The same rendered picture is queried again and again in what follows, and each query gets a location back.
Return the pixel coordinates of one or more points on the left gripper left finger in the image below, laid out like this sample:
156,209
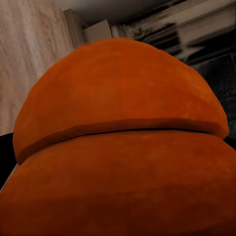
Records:
7,157

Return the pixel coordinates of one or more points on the pumpkin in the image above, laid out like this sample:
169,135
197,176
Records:
119,138

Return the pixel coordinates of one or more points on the wood fireplace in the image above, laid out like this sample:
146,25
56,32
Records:
200,33

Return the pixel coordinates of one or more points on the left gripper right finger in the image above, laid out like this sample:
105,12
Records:
231,142

